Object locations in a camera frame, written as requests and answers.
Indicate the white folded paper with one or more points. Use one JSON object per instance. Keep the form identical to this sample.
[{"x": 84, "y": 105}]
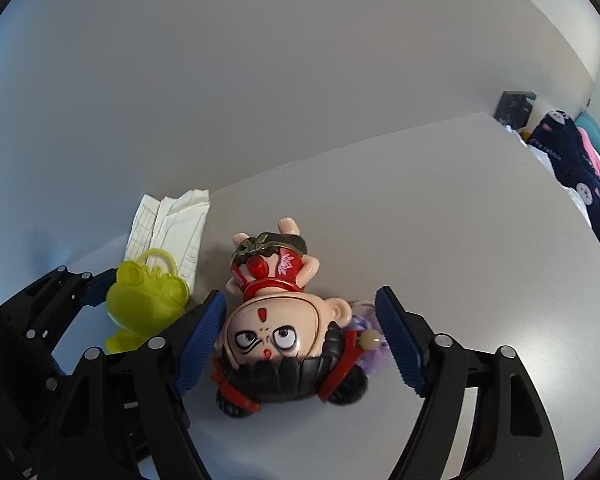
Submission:
[{"x": 172, "y": 230}]

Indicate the dark blue printed cloth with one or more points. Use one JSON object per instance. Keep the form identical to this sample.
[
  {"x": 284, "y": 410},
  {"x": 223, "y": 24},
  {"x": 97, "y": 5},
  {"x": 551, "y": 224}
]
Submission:
[{"x": 575, "y": 170}]

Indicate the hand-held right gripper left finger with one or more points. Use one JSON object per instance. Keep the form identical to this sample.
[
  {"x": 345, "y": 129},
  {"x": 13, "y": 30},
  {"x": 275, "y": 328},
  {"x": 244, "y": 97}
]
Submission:
[{"x": 200, "y": 345}]

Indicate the black-haired doll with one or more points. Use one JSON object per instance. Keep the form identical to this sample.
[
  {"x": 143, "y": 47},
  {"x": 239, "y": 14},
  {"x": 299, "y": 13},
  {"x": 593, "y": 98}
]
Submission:
[{"x": 280, "y": 340}]

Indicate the yellow frog toy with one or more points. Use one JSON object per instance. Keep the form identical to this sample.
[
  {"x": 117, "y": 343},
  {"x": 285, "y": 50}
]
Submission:
[{"x": 145, "y": 305}]

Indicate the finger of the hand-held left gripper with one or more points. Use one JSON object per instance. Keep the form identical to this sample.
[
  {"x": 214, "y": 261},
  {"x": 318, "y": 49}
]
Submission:
[{"x": 92, "y": 290}]

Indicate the small black box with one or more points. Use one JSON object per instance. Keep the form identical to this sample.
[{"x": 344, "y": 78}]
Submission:
[{"x": 515, "y": 106}]

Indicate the purple toy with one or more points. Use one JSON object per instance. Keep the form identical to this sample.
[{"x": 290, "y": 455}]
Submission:
[{"x": 372, "y": 360}]

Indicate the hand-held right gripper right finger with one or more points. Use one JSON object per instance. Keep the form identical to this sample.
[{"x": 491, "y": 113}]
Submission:
[{"x": 400, "y": 345}]

